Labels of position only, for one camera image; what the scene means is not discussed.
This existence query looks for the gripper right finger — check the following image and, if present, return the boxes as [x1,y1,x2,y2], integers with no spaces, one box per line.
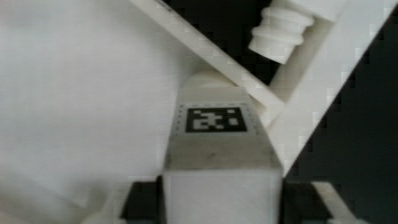
[278,176,376,224]

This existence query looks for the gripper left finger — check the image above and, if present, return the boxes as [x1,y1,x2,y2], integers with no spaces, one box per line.
[83,175,168,224]

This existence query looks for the white leg with tag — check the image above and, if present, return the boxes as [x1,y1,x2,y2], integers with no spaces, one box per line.
[164,71,283,224]

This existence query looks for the white square tabletop tray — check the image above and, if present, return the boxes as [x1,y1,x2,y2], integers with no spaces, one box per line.
[0,0,289,224]

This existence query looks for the white leg right side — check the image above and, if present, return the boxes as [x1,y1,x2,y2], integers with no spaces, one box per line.
[250,0,349,64]

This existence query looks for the white U-shaped fence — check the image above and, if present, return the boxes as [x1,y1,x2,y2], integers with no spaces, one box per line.
[269,0,398,172]

